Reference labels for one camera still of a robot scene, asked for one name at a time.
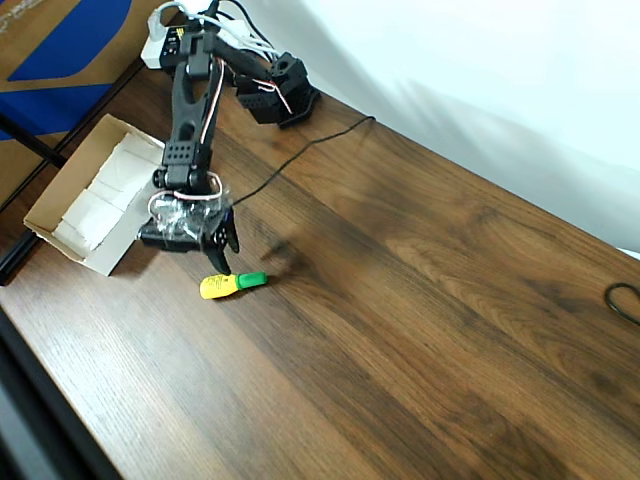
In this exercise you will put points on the large brown blue-printed carton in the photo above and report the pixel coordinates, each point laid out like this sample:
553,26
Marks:
60,40

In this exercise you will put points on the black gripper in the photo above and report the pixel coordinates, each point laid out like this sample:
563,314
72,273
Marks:
220,239

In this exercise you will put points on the black metal base bar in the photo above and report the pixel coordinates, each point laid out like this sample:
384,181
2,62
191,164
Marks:
17,260

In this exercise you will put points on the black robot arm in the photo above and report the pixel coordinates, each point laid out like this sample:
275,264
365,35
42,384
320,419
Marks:
186,125

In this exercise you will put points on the black metal pole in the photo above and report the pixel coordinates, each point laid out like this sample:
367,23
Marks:
35,142

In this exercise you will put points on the white power strip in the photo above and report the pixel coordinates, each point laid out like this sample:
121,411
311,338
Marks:
150,52

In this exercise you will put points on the yellow green marker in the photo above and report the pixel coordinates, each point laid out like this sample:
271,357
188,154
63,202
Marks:
220,287

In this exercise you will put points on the plastic-wrapped wrist camera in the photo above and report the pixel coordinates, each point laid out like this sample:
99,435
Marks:
175,225

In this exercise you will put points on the white cardboard box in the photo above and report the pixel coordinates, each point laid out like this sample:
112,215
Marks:
100,210

